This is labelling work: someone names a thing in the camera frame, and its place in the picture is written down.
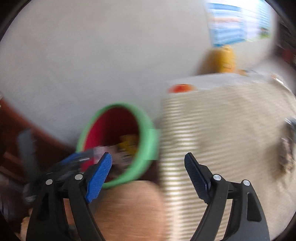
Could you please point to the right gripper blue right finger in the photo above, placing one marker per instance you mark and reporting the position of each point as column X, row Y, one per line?
column 200, row 176

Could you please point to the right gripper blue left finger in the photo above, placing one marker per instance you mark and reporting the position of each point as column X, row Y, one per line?
column 96, row 175

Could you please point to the dark brown cigarette box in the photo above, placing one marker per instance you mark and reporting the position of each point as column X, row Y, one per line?
column 287, row 148

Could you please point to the yellow cardboard box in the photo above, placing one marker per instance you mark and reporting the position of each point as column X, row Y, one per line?
column 129, row 144

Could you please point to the green red trash bin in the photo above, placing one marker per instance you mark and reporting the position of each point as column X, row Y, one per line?
column 129, row 132

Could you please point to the yellow duck stool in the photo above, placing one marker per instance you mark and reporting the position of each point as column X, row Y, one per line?
column 218, row 60

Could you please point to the green number chart poster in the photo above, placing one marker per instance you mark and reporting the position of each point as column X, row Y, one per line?
column 262, row 19

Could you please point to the pinyin wall poster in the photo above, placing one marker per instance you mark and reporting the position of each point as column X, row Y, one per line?
column 226, row 22

